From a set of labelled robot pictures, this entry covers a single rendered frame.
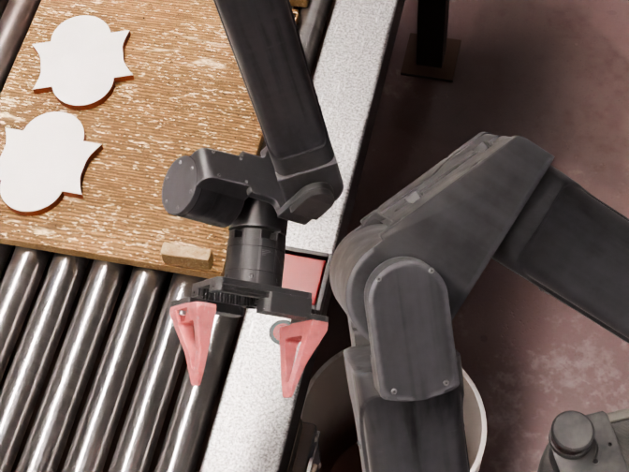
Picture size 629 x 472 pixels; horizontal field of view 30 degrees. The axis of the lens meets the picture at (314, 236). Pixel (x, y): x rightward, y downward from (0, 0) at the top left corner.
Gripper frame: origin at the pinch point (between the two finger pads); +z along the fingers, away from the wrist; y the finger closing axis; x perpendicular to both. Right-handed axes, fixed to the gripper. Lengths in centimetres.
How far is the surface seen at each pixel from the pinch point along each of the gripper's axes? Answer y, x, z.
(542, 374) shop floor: -100, -77, -18
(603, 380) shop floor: -110, -70, -17
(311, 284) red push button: -14.9, -15.8, -14.0
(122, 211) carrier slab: 3.8, -30.4, -21.7
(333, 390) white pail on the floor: -51, -72, -9
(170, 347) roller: -1.4, -23.0, -5.3
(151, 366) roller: 0.6, -23.3, -2.9
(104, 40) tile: 6, -40, -46
